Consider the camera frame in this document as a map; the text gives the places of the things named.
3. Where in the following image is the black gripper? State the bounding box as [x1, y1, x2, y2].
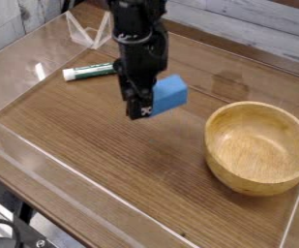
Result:
[113, 21, 169, 120]

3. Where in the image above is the blue foam block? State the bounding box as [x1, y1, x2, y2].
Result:
[150, 75, 189, 116]

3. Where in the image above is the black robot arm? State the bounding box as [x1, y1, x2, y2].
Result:
[107, 0, 169, 120]

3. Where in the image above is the brown wooden bowl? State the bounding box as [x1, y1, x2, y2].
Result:
[203, 101, 299, 197]

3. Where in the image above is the green white marker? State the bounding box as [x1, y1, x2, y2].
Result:
[63, 63, 115, 81]

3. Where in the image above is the clear acrylic triangular bracket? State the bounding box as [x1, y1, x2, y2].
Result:
[65, 12, 113, 49]

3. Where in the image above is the clear acrylic tray wall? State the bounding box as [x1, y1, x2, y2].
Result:
[0, 123, 199, 248]

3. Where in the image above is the black cable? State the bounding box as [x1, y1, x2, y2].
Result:
[0, 219, 29, 248]

